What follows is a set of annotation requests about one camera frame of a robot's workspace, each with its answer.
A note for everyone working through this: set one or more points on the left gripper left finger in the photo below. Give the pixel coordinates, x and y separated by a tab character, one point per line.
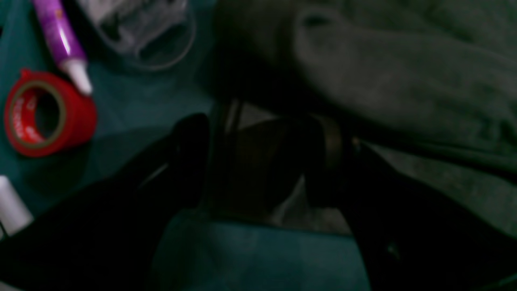
104	237

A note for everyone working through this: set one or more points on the grey T-shirt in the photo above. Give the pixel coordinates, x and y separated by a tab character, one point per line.
431	84

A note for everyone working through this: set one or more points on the red tape roll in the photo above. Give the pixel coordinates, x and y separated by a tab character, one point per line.
45	114

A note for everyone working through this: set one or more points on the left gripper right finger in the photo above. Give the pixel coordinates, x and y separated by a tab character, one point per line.
411	236

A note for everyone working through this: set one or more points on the white packaged box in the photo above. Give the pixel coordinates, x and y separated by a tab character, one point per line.
149	35

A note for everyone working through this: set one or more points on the purple glue tube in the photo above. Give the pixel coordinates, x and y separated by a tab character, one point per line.
63	44

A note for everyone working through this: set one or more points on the rolled white paper sheets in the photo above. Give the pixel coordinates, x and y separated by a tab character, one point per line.
14	214

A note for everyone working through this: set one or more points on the blue table cloth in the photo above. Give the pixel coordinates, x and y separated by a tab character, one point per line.
135	110

